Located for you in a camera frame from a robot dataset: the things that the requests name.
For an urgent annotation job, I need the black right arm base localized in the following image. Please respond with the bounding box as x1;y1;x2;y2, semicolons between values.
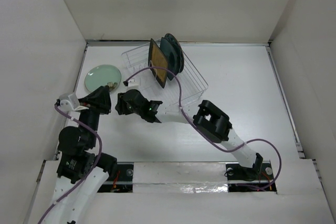
224;161;277;193

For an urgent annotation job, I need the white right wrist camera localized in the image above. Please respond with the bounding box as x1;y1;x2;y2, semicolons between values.
123;78;139;88

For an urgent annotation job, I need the yellow square black-rimmed plate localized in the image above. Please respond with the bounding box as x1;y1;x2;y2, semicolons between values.
148;39;169;88

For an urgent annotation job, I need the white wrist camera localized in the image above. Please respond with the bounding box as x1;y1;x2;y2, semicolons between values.
123;78;139;88
57;92;80;112

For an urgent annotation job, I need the teal square plate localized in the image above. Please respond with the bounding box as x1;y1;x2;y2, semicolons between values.
160;37;180;76

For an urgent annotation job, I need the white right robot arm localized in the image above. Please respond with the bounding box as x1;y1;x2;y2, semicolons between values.
115;89;263;181

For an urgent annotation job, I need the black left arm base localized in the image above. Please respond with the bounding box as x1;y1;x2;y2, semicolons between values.
98;162;134;193

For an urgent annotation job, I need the light green glass plate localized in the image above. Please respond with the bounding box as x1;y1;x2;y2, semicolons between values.
85;65;122;92

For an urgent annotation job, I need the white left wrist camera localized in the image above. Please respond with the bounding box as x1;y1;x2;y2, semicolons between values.
57;92;80;112

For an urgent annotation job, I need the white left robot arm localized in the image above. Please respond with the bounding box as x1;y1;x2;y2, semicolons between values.
39;86;117;223

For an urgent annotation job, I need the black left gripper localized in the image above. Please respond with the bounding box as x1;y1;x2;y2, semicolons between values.
75;84;112;146

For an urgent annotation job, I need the teal scalloped round plate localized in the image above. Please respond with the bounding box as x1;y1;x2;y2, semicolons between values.
175;40;184;73

